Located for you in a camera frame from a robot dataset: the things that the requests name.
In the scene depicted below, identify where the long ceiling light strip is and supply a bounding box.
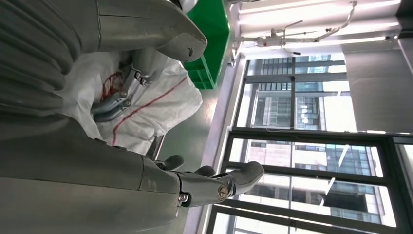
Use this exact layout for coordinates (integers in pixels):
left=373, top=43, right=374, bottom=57
left=239, top=0, right=402, bottom=15
left=241, top=35, right=387, bottom=52
left=239, top=21, right=400, bottom=34

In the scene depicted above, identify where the ribbed grey right arm sleeve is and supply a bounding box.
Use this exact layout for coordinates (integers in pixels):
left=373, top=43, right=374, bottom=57
left=0, top=0, right=84, bottom=120

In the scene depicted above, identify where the green plastic crate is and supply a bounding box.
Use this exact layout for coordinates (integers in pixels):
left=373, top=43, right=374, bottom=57
left=183, top=0, right=232, bottom=90

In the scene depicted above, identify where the white ceiling pipe fixture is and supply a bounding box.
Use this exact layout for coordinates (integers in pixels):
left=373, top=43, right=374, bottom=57
left=235, top=0, right=359, bottom=56

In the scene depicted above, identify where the black framed glass window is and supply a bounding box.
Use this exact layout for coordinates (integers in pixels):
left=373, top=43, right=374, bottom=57
left=206, top=128, right=413, bottom=234
left=233, top=54, right=358, bottom=133

